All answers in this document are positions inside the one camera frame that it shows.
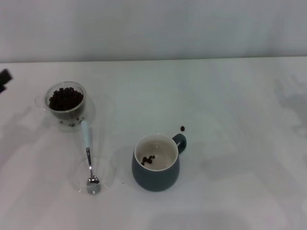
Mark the double-walled clear glass cup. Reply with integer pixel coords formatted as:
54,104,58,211
35,80,96,133

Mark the light blue handled metal spoon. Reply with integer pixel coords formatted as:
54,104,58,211
80,120,101,195

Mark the clear glass saucer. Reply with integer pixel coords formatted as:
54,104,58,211
71,157,116,194

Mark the small coffee bean cluster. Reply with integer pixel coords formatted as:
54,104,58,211
140,155,156,166

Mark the dark teal ceramic mug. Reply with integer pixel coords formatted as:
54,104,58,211
131,133,188,192

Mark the coffee beans pile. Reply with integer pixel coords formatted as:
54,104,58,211
48,86,84,111

